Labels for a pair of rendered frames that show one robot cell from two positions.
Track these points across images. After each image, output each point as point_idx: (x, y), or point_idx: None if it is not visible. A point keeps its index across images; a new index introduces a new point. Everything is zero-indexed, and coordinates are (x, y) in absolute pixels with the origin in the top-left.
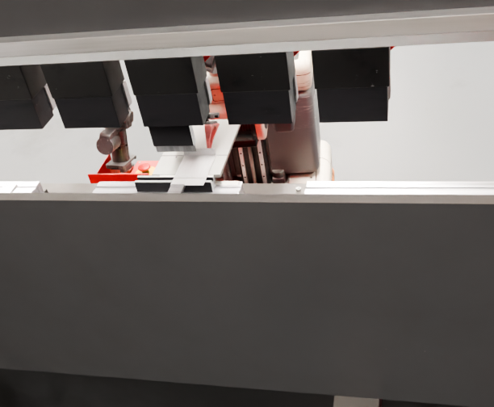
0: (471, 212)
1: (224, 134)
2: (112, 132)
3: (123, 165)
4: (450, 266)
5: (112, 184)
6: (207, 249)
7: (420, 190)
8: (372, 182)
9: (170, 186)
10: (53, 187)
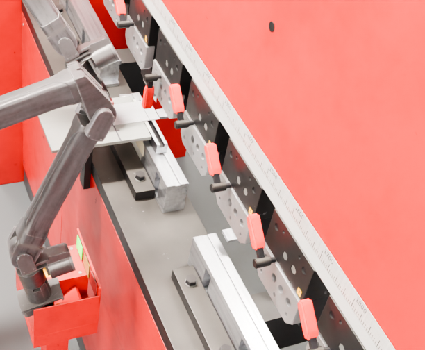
0: None
1: (67, 110)
2: (57, 244)
3: (57, 278)
4: None
5: (166, 173)
6: None
7: (87, 15)
8: (89, 33)
9: (163, 116)
10: (155, 283)
